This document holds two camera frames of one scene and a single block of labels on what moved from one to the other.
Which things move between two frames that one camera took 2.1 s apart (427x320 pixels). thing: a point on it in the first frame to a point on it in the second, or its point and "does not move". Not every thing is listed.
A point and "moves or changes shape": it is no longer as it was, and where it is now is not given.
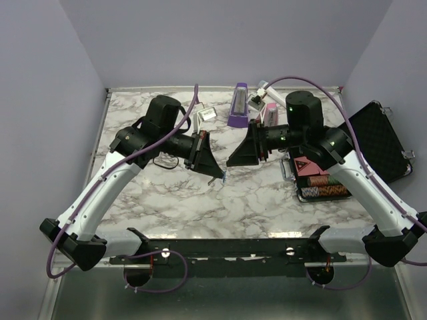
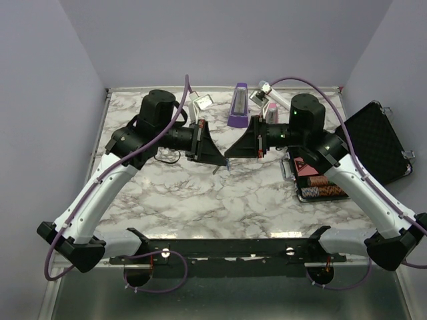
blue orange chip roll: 324,191 does not move
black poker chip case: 381,144 does not move
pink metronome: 271,115 does not move
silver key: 210,181 moves or changes shape
